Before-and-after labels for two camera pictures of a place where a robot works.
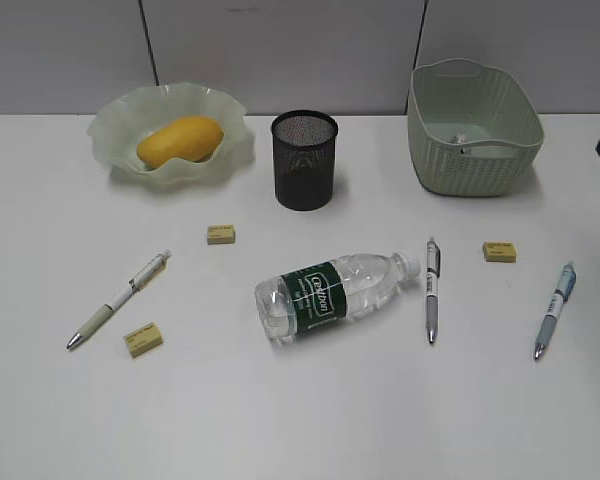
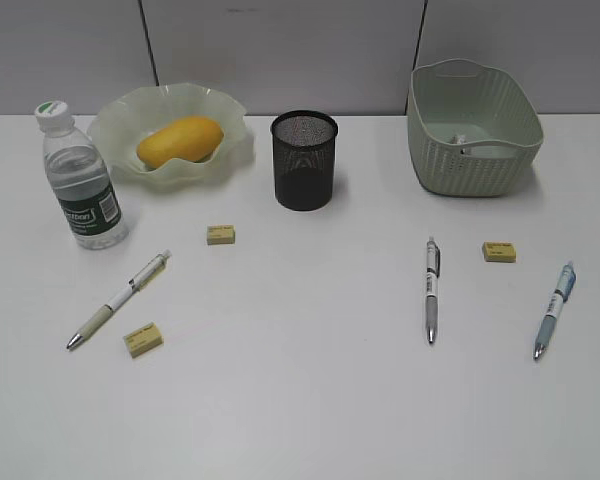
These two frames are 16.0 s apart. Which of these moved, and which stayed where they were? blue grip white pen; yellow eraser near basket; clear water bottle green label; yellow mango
Moved: clear water bottle green label
Stayed: yellow mango; yellow eraser near basket; blue grip white pen
